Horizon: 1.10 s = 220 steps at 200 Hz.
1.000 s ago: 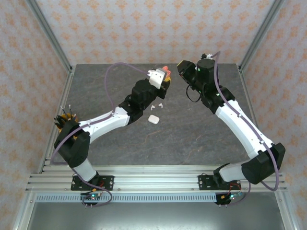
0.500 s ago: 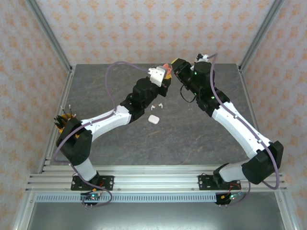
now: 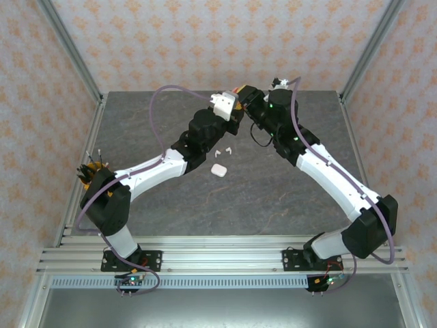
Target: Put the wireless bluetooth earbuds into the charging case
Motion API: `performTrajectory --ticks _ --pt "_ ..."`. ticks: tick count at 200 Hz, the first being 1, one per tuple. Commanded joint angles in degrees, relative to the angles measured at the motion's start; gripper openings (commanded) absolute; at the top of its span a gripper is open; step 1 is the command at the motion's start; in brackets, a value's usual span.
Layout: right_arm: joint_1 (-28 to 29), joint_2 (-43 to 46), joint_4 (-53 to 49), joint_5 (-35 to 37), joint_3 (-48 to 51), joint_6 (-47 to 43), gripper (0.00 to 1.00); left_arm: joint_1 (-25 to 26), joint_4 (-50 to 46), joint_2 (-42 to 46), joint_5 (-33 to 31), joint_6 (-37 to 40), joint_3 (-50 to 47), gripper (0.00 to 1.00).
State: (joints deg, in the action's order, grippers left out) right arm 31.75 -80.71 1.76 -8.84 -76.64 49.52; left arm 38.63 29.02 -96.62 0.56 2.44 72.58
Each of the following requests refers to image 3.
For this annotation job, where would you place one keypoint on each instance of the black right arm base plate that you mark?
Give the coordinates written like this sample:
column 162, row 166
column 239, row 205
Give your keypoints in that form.
column 290, row 259

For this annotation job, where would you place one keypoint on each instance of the aluminium side rail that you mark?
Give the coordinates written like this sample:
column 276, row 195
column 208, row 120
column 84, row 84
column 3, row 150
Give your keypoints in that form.
column 91, row 136
column 355, row 136

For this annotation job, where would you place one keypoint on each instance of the aluminium mounting rail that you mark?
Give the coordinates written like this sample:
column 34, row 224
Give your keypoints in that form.
column 222, row 256

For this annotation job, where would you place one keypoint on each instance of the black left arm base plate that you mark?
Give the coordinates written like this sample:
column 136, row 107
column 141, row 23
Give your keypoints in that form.
column 153, row 259

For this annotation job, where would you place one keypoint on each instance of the thin white-tipped pen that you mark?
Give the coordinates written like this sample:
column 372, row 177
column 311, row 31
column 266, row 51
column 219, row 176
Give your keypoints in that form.
column 100, row 155
column 90, row 158

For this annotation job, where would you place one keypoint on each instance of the grey metal sheet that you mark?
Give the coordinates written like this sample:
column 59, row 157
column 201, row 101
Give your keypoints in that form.
column 222, row 311

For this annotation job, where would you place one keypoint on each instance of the aluminium frame post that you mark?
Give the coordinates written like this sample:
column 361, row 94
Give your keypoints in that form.
column 71, row 48
column 370, row 48

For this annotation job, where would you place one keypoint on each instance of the aluminium frame leg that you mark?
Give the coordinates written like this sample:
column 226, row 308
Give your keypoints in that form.
column 35, row 300
column 406, row 300

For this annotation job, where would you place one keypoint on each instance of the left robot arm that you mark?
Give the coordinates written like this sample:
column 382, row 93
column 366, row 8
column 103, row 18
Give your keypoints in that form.
column 157, row 174

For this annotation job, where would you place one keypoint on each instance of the yellow pen cup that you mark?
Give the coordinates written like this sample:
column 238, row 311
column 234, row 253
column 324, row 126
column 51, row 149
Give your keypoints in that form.
column 94, row 166

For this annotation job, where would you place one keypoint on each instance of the black marker pen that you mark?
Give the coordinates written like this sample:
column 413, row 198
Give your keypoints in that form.
column 82, row 175
column 85, row 168

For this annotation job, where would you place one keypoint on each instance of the white earbud charging case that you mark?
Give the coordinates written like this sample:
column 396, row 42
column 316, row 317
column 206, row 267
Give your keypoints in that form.
column 218, row 170

